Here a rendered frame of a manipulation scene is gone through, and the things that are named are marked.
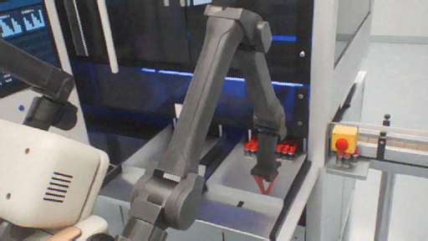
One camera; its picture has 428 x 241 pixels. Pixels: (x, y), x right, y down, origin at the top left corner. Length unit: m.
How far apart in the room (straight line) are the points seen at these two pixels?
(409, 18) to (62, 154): 5.53
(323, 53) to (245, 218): 0.55
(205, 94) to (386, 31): 5.37
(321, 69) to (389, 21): 4.70
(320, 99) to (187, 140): 0.72
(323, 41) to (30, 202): 0.92
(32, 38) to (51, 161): 0.98
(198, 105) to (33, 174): 0.29
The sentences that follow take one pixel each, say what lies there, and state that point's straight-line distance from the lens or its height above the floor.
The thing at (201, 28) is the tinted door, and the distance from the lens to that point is 1.44.
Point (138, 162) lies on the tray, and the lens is 1.57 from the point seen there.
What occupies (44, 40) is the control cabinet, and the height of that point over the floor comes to 1.31.
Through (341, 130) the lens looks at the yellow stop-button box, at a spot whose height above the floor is 1.03.
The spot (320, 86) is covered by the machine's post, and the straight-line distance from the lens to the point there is 1.35.
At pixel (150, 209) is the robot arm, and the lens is 0.71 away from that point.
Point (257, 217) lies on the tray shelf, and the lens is 1.26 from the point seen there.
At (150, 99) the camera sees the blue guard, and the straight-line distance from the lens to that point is 1.65.
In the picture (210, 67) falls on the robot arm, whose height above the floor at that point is 1.44.
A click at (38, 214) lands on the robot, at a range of 0.71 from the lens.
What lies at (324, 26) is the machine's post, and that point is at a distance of 1.29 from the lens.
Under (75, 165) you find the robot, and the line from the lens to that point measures 0.73.
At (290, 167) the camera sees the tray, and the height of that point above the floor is 0.88.
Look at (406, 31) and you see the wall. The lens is 6.02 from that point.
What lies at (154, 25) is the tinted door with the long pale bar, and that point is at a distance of 1.54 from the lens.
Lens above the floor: 1.68
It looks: 27 degrees down
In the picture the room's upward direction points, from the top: 4 degrees counter-clockwise
